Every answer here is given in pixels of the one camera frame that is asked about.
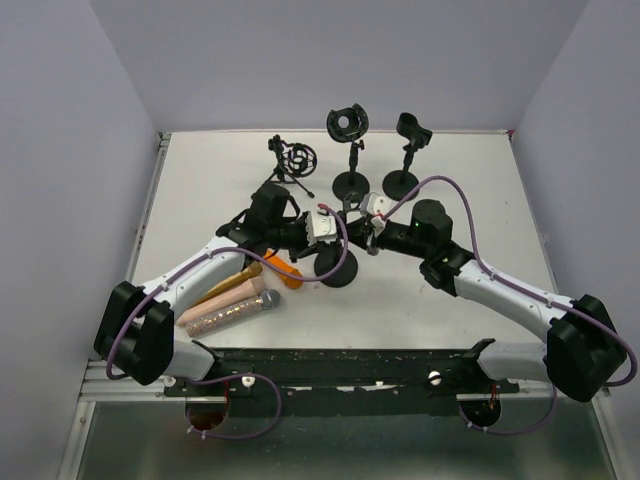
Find gold microphone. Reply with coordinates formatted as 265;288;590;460
195;262;263;305

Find silver glitter microphone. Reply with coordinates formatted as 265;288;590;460
184;289;281;338

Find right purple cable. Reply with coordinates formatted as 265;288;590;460
379;174;639;436

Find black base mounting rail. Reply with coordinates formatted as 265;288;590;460
164;340;519;418

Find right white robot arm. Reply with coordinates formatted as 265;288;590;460
347;194;628;402

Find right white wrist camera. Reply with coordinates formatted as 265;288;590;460
360;192;394;236

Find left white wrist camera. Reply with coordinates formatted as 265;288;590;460
304;204;338;247

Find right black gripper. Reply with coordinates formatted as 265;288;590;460
337;215;431;259

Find pink microphone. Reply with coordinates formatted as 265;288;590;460
176;277;267;327

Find purple cable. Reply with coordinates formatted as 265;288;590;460
379;174;639;436
104;203;349;441

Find black tripod shock mount stand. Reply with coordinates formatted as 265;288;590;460
265;134;318;198

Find black round base shock stand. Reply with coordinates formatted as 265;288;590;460
326;103;370;200

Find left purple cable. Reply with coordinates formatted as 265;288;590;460
104;203;349;441

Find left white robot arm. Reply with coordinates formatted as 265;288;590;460
94;184;307;395

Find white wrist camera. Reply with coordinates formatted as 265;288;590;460
304;204;338;247
360;192;394;236

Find orange microphone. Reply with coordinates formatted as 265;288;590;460
264;249;304;290

